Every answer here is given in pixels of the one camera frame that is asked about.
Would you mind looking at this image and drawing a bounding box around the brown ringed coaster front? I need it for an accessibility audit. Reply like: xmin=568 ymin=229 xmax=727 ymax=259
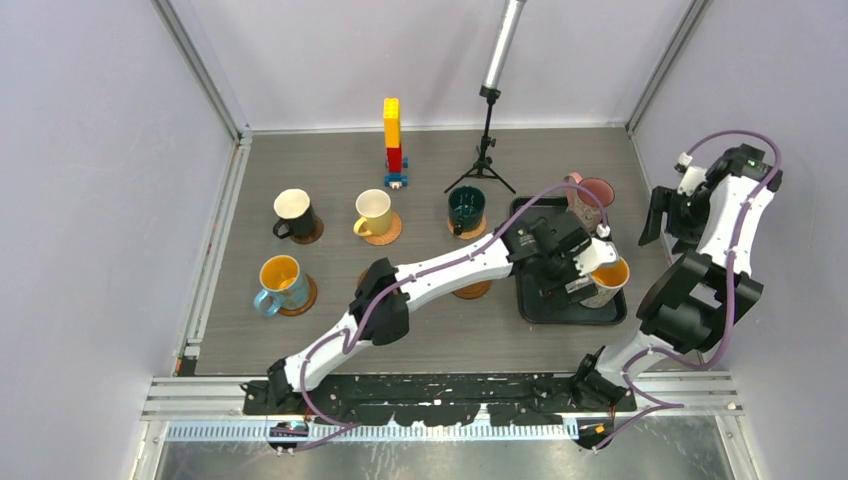
xmin=357 ymin=268 xmax=369 ymax=288

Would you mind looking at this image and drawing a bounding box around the dark walnut coaster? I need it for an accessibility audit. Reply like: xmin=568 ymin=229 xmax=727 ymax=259
xmin=290 ymin=217 xmax=324 ymax=245

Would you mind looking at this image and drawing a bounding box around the pink mug maroon inside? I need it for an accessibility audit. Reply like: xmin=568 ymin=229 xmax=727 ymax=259
xmin=564 ymin=172 xmax=615 ymax=233

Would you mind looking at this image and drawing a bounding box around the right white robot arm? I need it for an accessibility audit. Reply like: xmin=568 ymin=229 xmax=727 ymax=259
xmin=570 ymin=143 xmax=782 ymax=411

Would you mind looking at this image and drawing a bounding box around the black plastic tray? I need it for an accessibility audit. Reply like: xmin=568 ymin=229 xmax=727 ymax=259
xmin=515 ymin=196 xmax=627 ymax=326

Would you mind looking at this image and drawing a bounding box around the yellow red blue block tower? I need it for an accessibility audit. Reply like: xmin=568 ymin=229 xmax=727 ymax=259
xmin=383 ymin=97 xmax=408 ymax=190

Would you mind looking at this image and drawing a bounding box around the brown ringed coaster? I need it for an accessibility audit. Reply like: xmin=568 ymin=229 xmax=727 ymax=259
xmin=277 ymin=274 xmax=318 ymax=317
xmin=357 ymin=268 xmax=369 ymax=288
xmin=453 ymin=280 xmax=492 ymax=300

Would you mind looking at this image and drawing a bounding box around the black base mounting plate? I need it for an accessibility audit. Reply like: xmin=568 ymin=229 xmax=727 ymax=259
xmin=241 ymin=373 xmax=612 ymax=427

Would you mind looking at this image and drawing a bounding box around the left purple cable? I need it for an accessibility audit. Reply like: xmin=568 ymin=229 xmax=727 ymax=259
xmin=298 ymin=182 xmax=611 ymax=453

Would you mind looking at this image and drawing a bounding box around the white floral mug orange inside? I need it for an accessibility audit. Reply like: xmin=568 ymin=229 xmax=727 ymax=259
xmin=580 ymin=258 xmax=630 ymax=309

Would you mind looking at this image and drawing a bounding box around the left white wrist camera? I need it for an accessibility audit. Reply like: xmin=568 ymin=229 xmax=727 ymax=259
xmin=573 ymin=223 xmax=620 ymax=275

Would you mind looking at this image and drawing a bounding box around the aluminium front rail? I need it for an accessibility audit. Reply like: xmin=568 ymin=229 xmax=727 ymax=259
xmin=141 ymin=372 xmax=744 ymax=442

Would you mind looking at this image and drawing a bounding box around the black mug white inside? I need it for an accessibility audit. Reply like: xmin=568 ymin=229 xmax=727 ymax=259
xmin=272 ymin=188 xmax=318 ymax=239

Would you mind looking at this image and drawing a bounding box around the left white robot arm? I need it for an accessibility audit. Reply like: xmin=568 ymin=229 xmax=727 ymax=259
xmin=267 ymin=212 xmax=618 ymax=414

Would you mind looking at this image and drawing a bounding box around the woven orange coaster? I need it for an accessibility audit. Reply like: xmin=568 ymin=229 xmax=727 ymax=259
xmin=355 ymin=210 xmax=402 ymax=246
xmin=447 ymin=216 xmax=487 ymax=240

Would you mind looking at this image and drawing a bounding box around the yellow mug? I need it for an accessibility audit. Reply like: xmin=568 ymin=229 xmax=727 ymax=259
xmin=353 ymin=189 xmax=393 ymax=237

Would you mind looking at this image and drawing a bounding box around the blue mug orange inside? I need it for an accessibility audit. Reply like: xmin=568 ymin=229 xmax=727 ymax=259
xmin=253 ymin=255 xmax=305 ymax=317

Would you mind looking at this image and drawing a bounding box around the dark green mug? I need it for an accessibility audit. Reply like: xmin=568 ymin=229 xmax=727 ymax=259
xmin=448 ymin=185 xmax=486 ymax=236

